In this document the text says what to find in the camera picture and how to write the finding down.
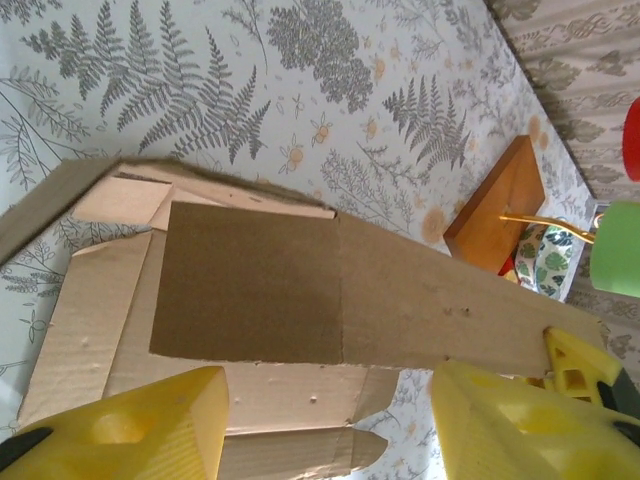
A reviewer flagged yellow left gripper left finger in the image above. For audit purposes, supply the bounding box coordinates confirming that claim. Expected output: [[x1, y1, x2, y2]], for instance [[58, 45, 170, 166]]
[[0, 364, 230, 480]]

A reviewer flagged gold wire stand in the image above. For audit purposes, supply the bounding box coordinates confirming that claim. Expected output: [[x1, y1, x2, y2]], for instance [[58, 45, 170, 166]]
[[499, 212, 599, 244]]

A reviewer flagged leaf-patterned bowl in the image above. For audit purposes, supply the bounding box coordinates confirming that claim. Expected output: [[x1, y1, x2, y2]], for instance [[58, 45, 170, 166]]
[[514, 219, 584, 299]]

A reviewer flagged brown cardboard box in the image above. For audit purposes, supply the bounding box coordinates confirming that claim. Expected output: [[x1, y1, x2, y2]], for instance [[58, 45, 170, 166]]
[[0, 157, 609, 480]]

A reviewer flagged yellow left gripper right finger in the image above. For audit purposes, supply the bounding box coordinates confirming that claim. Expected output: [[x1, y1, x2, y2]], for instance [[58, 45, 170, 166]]
[[430, 359, 640, 480]]

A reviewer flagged green plastic goblet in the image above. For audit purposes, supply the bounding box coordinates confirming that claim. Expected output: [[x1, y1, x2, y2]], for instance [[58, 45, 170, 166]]
[[589, 199, 640, 294]]

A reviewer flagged wooden stand base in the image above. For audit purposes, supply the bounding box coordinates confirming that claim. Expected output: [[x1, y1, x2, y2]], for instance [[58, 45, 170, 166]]
[[443, 134, 546, 276]]

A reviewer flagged red plastic goblet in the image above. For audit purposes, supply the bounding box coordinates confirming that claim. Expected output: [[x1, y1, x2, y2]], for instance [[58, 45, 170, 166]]
[[622, 97, 640, 182]]

